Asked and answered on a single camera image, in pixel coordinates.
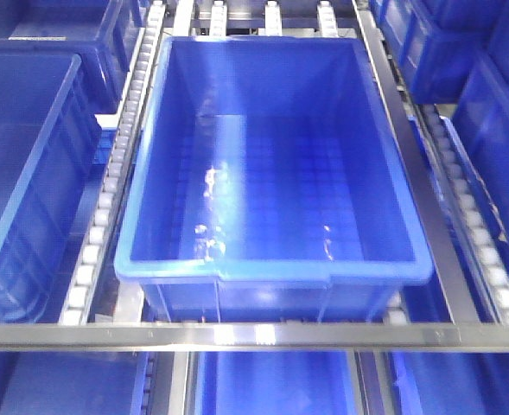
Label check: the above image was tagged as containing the blue bin left shelf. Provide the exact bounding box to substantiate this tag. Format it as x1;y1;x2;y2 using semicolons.
0;51;101;323

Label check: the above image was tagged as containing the blue bin centre shelf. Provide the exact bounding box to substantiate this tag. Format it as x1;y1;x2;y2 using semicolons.
114;36;434;322

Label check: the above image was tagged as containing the blue bin lower centre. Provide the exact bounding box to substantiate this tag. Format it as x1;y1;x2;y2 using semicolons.
194;351;356;414

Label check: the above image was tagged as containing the blue bin shelf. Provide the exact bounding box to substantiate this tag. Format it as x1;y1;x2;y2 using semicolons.
114;36;434;322
370;1;509;274
0;51;101;323

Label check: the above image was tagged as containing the blue bin far left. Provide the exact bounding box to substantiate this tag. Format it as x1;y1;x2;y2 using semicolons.
0;1;150;114

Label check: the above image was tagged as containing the white roller track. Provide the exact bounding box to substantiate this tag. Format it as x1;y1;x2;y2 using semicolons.
59;1;166;326
417;105;509;326

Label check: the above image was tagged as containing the white roller track left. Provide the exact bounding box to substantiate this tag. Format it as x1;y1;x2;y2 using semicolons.
59;1;166;326

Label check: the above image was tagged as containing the blue bin right shelf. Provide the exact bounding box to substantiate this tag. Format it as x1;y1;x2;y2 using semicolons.
370;1;509;274

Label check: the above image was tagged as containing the white roller track right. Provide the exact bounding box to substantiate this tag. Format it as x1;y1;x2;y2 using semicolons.
417;105;509;326

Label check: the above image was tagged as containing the blue bin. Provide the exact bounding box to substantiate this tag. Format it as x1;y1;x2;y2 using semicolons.
194;351;356;414
0;1;150;114

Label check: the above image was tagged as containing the stainless steel shelf rack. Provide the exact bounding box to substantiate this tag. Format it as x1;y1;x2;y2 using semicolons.
0;0;509;415

